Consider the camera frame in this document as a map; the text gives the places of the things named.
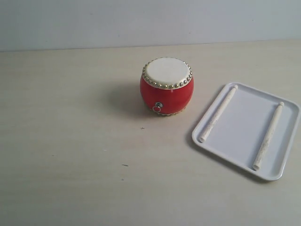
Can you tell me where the red small drum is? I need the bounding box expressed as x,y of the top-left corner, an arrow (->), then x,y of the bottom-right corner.
140,57 -> 194,116

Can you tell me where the wooden drumstick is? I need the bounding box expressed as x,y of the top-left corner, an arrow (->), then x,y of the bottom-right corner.
199,85 -> 238,143
253,101 -> 285,171

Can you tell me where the white plastic tray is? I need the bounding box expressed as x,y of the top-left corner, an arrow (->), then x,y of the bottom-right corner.
191,82 -> 301,181

